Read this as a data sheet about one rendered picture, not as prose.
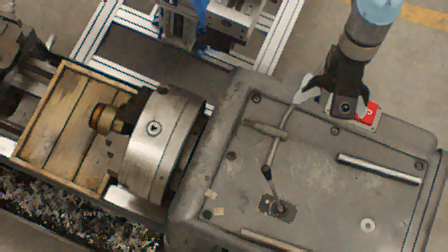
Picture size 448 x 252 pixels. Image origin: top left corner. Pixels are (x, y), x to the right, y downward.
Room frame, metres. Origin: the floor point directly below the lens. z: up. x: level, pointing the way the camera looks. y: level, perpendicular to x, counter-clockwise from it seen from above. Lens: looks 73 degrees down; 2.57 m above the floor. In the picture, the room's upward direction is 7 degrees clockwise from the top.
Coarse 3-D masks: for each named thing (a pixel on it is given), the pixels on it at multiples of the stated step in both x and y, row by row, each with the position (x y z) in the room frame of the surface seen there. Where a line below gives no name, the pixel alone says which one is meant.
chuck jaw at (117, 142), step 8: (112, 136) 0.47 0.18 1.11; (120, 136) 0.47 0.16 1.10; (112, 144) 0.45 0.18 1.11; (120, 144) 0.45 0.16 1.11; (112, 152) 0.43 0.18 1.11; (120, 152) 0.43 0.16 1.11; (112, 160) 0.40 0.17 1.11; (120, 160) 0.41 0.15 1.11; (112, 168) 0.38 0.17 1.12; (120, 184) 0.35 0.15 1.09
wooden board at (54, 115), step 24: (48, 96) 0.64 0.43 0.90; (72, 96) 0.66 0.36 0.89; (96, 96) 0.67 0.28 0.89; (120, 96) 0.68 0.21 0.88; (48, 120) 0.57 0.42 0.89; (72, 120) 0.58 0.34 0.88; (24, 144) 0.48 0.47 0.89; (48, 144) 0.49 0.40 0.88; (72, 144) 0.50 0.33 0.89; (96, 144) 0.51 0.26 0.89; (48, 168) 0.42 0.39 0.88; (72, 168) 0.43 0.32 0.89; (96, 192) 0.36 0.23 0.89
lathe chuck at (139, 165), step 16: (160, 96) 0.55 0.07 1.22; (176, 96) 0.56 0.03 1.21; (144, 112) 0.50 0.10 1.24; (160, 112) 0.51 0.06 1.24; (176, 112) 0.51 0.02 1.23; (144, 128) 0.46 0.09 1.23; (128, 144) 0.42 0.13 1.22; (144, 144) 0.42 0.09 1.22; (160, 144) 0.43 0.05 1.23; (128, 160) 0.39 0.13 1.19; (144, 160) 0.39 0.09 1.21; (160, 160) 0.39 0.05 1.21; (128, 176) 0.36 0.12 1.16; (144, 176) 0.36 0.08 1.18; (144, 192) 0.33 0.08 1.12
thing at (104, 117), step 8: (96, 104) 0.55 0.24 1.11; (104, 104) 0.56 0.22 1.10; (96, 112) 0.53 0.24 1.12; (104, 112) 0.53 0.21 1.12; (112, 112) 0.53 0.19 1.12; (96, 120) 0.51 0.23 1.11; (104, 120) 0.51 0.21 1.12; (112, 120) 0.51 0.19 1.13; (120, 120) 0.52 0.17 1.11; (96, 128) 0.50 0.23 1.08; (104, 128) 0.49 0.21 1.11; (112, 128) 0.50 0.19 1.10; (120, 128) 0.50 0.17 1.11
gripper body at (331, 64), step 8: (336, 48) 0.54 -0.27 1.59; (328, 56) 0.57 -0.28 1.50; (336, 56) 0.56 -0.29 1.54; (344, 56) 0.52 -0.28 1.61; (328, 64) 0.54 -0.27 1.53; (336, 64) 0.54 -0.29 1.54; (352, 64) 0.51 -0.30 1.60; (360, 64) 0.51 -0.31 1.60; (328, 72) 0.52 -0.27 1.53; (336, 72) 0.52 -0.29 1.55; (328, 80) 0.50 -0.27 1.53; (328, 88) 0.50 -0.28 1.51
